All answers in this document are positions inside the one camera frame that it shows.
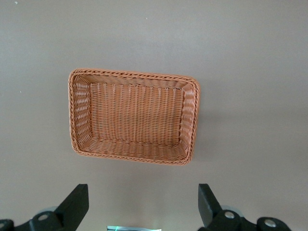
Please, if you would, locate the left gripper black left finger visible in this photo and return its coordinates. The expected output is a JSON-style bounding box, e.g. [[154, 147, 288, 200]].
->
[[0, 184, 90, 231]]

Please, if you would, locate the brown woven rectangular basket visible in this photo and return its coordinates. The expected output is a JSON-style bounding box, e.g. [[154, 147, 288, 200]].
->
[[68, 68, 202, 167]]

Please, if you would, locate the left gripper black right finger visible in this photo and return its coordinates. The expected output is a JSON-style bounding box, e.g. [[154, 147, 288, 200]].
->
[[198, 183, 294, 231]]

